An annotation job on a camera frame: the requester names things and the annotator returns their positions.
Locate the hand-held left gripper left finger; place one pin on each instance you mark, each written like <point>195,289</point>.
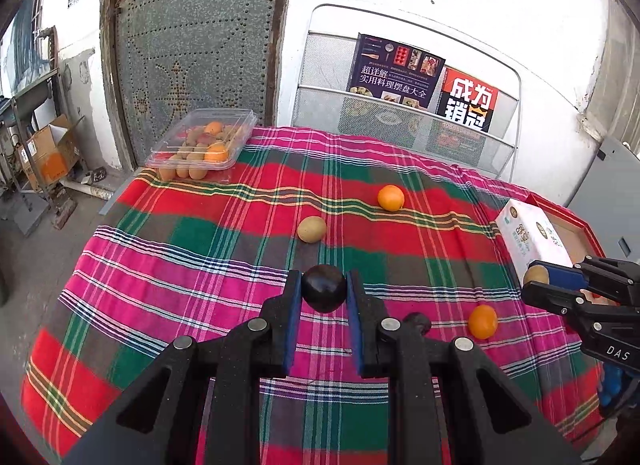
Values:
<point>292,330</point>

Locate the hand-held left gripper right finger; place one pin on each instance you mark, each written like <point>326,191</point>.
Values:
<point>356,330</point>

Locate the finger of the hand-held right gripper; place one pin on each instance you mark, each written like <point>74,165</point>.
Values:
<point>550,297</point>
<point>565,275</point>

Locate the red cardboard box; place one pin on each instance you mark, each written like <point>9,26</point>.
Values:
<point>575,240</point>

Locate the medium orange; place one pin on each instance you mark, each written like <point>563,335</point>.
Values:
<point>482,321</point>

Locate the small orange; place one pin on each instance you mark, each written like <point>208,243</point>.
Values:
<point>390,197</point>

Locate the person's right hand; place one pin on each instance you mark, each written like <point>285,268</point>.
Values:
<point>609,385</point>

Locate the pink tissue pack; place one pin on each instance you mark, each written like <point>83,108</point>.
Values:
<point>530,235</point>

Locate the grey metal panel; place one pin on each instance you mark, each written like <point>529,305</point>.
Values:
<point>615,180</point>

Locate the plaid tablecloth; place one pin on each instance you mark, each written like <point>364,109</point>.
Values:
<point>200,265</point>

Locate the pile of kiwis and oranges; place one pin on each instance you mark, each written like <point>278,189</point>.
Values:
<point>205,152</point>

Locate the red and black book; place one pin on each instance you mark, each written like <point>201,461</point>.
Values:
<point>467,100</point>

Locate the clear plastic clamshell container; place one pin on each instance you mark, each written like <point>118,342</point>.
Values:
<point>200,120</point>

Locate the dark cookbook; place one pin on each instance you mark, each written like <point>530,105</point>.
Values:
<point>395,75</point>

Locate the open cardboard carton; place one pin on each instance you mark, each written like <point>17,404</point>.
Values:
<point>50,155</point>

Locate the studded metal door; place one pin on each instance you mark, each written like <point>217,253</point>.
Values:
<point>200,35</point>

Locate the metal workbench shelf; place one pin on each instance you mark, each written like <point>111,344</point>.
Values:
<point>20,120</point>

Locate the barred window with blue cloth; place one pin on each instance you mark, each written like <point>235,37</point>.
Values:
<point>20,35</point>

